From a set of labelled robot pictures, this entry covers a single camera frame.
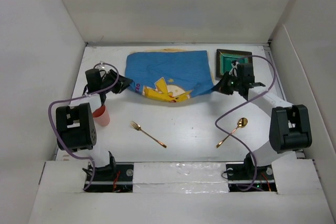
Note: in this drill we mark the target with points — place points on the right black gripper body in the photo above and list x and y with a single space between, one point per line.
232 82

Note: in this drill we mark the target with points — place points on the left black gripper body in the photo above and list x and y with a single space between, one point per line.
109 82

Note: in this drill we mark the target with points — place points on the square green ceramic plate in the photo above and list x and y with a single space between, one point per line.
224 58

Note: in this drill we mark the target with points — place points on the pink plastic cup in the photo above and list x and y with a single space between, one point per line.
101 116

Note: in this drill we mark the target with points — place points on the gold fork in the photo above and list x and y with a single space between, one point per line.
139 128

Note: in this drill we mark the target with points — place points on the blue and yellow cloth placemat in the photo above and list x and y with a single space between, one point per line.
169 76

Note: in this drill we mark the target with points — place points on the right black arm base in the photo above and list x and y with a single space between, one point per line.
239 176

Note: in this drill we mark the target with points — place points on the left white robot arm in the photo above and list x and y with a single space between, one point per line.
75 123

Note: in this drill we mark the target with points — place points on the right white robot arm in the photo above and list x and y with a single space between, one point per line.
289 124

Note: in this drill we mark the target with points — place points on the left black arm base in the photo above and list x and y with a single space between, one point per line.
112 178

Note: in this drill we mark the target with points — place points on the gold spoon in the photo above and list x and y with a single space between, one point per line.
242 122

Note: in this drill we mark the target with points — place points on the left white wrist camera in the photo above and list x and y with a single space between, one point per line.
100 65

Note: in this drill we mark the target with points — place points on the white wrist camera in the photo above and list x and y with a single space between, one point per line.
233 71
100 65

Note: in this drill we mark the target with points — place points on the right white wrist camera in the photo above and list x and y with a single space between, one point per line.
233 71

